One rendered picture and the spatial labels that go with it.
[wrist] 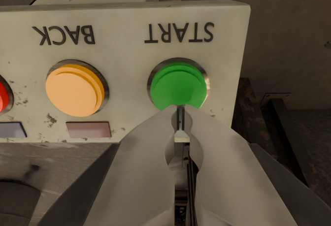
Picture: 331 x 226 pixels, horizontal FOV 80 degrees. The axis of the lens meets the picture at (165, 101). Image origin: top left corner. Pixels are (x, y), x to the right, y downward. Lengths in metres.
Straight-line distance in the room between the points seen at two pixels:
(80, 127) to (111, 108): 0.03
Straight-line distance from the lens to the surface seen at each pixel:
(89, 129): 0.18
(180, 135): 0.17
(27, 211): 2.91
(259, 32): 0.89
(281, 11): 0.87
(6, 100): 0.19
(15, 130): 0.21
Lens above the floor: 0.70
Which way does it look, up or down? 40 degrees down
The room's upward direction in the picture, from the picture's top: 179 degrees counter-clockwise
